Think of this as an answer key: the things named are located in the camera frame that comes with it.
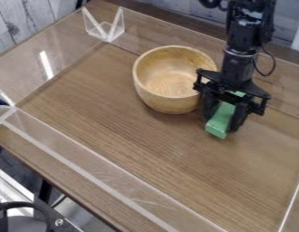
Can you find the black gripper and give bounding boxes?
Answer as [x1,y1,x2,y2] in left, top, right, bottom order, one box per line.
[194,68,271,131]

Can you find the green rectangular block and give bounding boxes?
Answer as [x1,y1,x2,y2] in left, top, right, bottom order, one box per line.
[206,101,236,139]

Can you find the brown wooden bowl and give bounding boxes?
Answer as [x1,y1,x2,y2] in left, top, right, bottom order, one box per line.
[132,45,216,114]

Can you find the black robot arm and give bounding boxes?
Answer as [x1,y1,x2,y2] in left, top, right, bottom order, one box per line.
[194,0,278,132]

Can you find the black table leg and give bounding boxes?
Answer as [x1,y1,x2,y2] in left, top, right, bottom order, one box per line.
[39,180,54,204]

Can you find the clear acrylic tray wall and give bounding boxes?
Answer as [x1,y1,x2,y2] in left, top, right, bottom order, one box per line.
[0,0,299,232]

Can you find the grey metal bracket with screw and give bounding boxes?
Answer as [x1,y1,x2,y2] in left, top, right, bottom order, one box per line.
[48,210,84,232]

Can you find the black cable lower left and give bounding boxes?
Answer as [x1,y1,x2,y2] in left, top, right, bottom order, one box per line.
[0,200,56,232]

